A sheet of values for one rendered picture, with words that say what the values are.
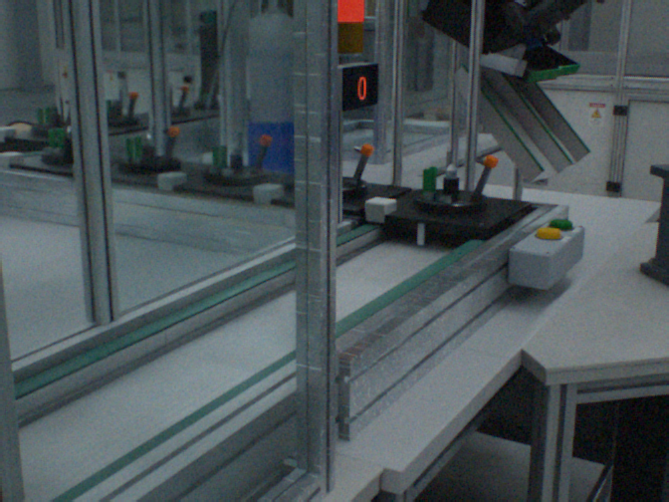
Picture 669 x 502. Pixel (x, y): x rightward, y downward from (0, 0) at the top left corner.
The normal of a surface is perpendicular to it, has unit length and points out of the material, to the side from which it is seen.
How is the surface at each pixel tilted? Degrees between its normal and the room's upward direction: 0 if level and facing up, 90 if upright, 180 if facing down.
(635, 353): 0
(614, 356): 0
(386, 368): 90
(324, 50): 90
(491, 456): 0
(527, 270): 90
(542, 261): 90
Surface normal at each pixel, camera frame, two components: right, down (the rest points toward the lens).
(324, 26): 0.87, 0.14
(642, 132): -0.52, 0.23
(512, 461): 0.00, -0.96
